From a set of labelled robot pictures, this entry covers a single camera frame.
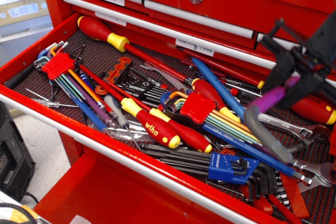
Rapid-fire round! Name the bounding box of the clear handle small screwdriver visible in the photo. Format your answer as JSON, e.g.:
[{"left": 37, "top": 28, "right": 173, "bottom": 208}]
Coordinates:
[{"left": 33, "top": 99, "right": 78, "bottom": 108}]

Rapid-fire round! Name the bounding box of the centre red hex key holder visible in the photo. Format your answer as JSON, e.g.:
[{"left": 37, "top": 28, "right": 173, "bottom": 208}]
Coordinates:
[{"left": 180, "top": 92, "right": 216, "bottom": 124}]

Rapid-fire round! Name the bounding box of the left orange Allen key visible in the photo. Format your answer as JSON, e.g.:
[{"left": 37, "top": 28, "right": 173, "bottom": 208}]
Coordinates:
[{"left": 50, "top": 46, "right": 105, "bottom": 109}]

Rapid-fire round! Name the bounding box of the blue hex key holder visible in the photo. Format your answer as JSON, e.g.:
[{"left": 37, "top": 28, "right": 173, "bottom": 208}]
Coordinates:
[{"left": 207, "top": 153, "right": 260, "bottom": 185}]

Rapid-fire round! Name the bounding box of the left blue Allen key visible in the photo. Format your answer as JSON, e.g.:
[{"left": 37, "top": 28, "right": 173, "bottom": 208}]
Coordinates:
[{"left": 34, "top": 50, "right": 110, "bottom": 134}]

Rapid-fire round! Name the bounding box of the orange black folding key set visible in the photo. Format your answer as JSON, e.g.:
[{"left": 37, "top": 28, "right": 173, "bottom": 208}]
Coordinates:
[{"left": 103, "top": 57, "right": 132, "bottom": 83}]

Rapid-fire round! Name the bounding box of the left purple Allen key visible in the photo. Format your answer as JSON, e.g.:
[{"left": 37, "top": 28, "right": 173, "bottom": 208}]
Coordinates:
[{"left": 67, "top": 76, "right": 115, "bottom": 127}]

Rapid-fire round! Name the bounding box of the red hex key holder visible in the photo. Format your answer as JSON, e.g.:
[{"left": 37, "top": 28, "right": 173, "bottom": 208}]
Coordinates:
[
  {"left": 180, "top": 92, "right": 216, "bottom": 124},
  {"left": 41, "top": 52, "right": 76, "bottom": 80}
]

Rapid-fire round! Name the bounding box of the grey blue precision screwdriver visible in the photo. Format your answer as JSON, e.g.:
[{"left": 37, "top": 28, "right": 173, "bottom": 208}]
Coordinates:
[{"left": 103, "top": 94, "right": 141, "bottom": 150}]

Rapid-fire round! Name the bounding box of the yellow cloth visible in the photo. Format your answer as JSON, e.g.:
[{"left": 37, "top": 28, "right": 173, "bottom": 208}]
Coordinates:
[{"left": 9, "top": 205, "right": 38, "bottom": 223}]

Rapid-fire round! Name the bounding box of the black torx key holder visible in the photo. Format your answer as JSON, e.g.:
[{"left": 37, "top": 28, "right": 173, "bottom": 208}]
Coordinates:
[{"left": 116, "top": 76, "right": 167, "bottom": 106}]

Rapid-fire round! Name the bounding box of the red yellow screwdriver right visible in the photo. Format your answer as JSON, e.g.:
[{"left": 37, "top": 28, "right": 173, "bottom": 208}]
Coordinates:
[{"left": 176, "top": 46, "right": 336, "bottom": 125}]

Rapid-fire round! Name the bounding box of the violet Allen key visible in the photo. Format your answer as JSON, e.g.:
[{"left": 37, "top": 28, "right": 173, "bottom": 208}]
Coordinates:
[{"left": 244, "top": 76, "right": 300, "bottom": 164}]

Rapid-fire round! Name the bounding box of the loose blue Allen key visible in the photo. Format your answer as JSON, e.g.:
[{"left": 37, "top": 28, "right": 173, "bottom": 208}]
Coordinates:
[{"left": 192, "top": 57, "right": 245, "bottom": 120}]

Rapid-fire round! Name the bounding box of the red yellow screwdriver short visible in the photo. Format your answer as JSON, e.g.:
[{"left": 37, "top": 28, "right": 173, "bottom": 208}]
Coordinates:
[{"left": 192, "top": 78, "right": 241, "bottom": 123}]

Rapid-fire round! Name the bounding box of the long blue Allen key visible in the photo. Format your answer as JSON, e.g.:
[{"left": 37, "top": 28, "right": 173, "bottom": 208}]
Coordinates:
[{"left": 202, "top": 123, "right": 312, "bottom": 185}]

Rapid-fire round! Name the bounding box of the chrome adjustable wrench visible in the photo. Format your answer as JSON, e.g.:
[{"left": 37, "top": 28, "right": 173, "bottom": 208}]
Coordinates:
[{"left": 258, "top": 113, "right": 319, "bottom": 146}]

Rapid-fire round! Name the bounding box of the red tool chest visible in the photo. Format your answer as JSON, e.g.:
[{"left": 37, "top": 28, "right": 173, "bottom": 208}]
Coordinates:
[{"left": 1, "top": 0, "right": 335, "bottom": 223}]

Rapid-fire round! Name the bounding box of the red flat tool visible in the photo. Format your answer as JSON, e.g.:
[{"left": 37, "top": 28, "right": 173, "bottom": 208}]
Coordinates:
[{"left": 280, "top": 173, "right": 310, "bottom": 219}]

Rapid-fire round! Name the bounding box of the large red yellow screwdriver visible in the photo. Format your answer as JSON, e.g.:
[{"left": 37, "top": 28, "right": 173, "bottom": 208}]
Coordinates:
[{"left": 77, "top": 16, "right": 192, "bottom": 84}]

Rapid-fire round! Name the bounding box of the left red hex key holder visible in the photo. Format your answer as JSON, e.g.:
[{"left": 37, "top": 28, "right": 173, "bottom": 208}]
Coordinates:
[{"left": 41, "top": 52, "right": 76, "bottom": 80}]

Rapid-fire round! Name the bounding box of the white cutting tools label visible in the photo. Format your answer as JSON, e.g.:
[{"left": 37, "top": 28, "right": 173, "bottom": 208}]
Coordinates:
[{"left": 175, "top": 39, "right": 215, "bottom": 57}]

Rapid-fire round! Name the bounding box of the open end chrome wrench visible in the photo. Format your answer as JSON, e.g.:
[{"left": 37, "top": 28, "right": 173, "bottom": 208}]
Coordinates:
[{"left": 290, "top": 159, "right": 335, "bottom": 193}]

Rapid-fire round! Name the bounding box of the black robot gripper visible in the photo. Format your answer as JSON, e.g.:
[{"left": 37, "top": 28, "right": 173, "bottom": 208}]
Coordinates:
[{"left": 261, "top": 13, "right": 335, "bottom": 109}]

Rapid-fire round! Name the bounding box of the black device on floor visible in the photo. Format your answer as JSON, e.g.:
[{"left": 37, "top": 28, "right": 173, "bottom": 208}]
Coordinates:
[{"left": 1, "top": 102, "right": 35, "bottom": 201}]

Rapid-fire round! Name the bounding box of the wiha red yellow screwdriver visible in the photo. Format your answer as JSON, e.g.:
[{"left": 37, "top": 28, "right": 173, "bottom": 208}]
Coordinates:
[{"left": 79, "top": 65, "right": 181, "bottom": 148}]

